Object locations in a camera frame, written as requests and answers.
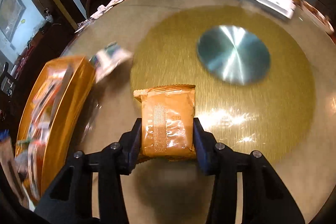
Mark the plain orange foil packet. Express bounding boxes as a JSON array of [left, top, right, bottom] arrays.
[[133, 84, 196, 161]]

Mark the silver white foil sachet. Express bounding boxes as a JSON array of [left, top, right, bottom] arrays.
[[89, 42, 133, 83]]

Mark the gold lazy susan base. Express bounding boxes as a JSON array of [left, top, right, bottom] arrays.
[[130, 5, 315, 162]]

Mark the yellow-taped white cardboard tray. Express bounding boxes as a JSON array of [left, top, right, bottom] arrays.
[[15, 56, 95, 203]]

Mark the brushed metal turntable disc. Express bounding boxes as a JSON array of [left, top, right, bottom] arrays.
[[197, 25, 271, 85]]

